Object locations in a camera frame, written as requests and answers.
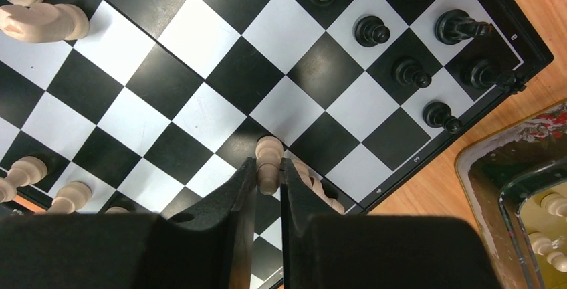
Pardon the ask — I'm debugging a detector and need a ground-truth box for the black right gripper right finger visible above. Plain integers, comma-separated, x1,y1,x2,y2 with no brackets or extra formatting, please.
279,159,501,288

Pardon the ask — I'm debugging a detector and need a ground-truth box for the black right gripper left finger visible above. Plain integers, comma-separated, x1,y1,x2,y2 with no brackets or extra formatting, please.
1,157,257,288

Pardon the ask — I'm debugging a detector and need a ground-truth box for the black white chess board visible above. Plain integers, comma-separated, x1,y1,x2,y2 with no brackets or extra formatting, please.
0,0,554,289

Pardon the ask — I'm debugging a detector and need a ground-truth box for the yellow metal tin box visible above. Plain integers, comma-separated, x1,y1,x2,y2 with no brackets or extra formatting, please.
455,101,566,288

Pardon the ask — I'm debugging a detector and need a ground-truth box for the white chess pawn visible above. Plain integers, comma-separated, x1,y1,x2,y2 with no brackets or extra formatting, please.
1,156,48,203

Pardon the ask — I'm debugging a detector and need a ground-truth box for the black chess pawn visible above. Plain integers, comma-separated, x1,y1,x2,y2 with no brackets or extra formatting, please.
354,15,390,47

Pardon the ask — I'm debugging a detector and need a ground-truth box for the black chess piece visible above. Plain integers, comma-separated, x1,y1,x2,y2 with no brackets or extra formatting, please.
434,9,494,45

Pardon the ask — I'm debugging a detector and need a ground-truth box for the white knight chess piece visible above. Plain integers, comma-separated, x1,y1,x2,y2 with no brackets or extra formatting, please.
1,3,90,43

